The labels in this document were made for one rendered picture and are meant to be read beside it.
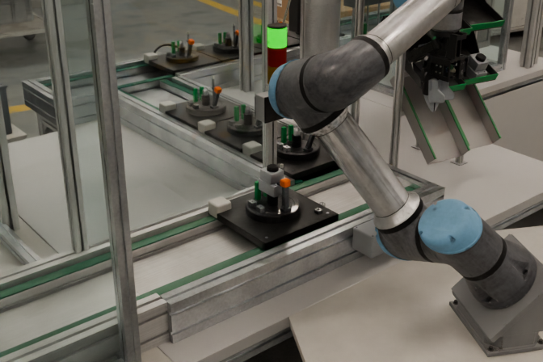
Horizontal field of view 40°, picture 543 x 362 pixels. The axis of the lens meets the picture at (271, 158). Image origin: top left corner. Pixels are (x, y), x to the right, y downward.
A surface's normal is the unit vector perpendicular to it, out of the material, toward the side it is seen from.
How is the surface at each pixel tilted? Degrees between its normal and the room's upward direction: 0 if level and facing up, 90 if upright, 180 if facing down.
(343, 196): 0
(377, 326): 0
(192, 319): 90
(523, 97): 90
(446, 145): 45
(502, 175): 0
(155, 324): 90
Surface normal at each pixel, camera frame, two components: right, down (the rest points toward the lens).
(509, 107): 0.63, 0.31
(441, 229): -0.62, -0.59
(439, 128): 0.34, -0.40
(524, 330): 0.20, 0.39
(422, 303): 0.00, -0.91
